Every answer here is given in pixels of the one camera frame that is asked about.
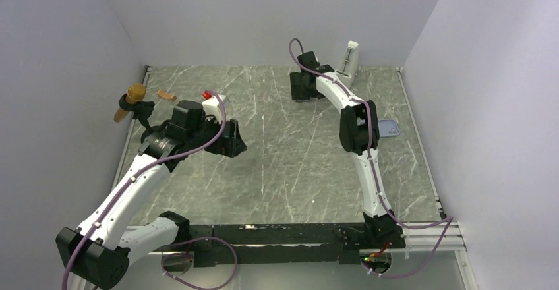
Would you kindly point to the lilac phone case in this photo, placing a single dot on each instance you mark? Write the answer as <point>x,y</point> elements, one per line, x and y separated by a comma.
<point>388,128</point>

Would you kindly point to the small brown block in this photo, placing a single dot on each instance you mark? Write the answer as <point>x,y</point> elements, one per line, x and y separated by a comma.
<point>171,97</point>

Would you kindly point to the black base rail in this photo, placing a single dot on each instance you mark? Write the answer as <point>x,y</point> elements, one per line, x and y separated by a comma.
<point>344,243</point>

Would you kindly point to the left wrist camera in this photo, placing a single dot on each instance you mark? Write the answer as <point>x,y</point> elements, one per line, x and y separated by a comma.
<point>214,107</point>

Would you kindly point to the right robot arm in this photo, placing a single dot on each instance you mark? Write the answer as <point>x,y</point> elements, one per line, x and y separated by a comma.
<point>359,136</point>

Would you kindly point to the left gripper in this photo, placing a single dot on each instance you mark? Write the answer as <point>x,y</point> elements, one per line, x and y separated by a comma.
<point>231,146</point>

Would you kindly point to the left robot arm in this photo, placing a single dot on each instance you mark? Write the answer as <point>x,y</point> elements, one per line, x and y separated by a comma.
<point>101,249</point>

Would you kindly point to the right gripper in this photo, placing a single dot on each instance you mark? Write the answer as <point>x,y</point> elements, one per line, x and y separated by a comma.
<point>296,80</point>

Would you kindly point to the white metronome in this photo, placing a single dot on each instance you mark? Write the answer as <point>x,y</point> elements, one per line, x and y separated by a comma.
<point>347,68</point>

